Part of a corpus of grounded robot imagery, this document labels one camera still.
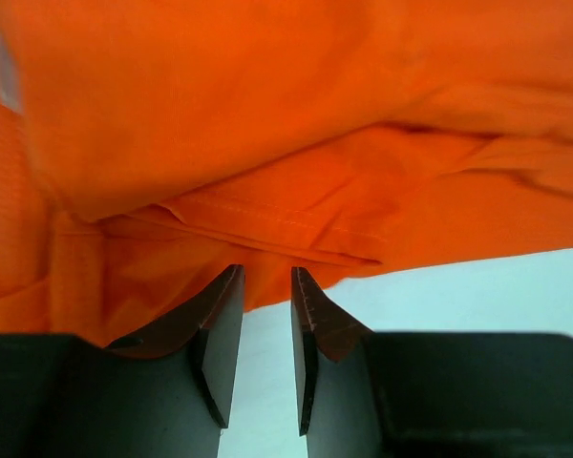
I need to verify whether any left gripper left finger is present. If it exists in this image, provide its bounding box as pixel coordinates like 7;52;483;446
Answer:
0;265;244;457

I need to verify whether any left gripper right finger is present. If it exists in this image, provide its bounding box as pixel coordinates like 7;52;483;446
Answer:
291;267;573;457

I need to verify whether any orange t shirt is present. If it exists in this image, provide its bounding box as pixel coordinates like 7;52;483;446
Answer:
0;1;573;345

